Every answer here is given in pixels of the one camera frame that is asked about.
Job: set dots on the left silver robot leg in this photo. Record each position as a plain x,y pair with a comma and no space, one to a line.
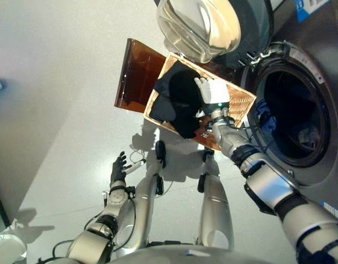
141,198

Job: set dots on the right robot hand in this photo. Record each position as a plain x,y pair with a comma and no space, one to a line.
214,93

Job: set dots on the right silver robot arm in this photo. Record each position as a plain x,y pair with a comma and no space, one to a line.
268,187

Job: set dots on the rectangular wicker laundry basket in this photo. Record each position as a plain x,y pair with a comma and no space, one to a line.
240,104

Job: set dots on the round glass washer door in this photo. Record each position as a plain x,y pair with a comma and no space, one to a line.
202,27

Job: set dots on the blue and white sticker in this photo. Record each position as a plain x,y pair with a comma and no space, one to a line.
309,9

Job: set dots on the amber translucent acrylic stool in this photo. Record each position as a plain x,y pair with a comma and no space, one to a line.
136,77

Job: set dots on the silver robot leg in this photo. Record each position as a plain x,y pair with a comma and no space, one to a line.
215,203
141,198

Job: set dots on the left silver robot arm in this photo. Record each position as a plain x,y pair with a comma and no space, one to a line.
89,244

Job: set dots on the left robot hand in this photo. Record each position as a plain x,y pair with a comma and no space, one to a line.
116,173

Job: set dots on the grey front-load washing machine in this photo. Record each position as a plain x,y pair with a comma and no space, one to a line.
331,96

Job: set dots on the energy label sticker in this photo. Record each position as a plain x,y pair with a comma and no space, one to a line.
334,211

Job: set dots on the right silver robot leg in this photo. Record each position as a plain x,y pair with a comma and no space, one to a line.
215,203

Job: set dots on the grey robot torso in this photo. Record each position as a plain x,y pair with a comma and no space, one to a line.
185,257

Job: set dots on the blue garment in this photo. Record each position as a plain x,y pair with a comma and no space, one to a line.
265,115

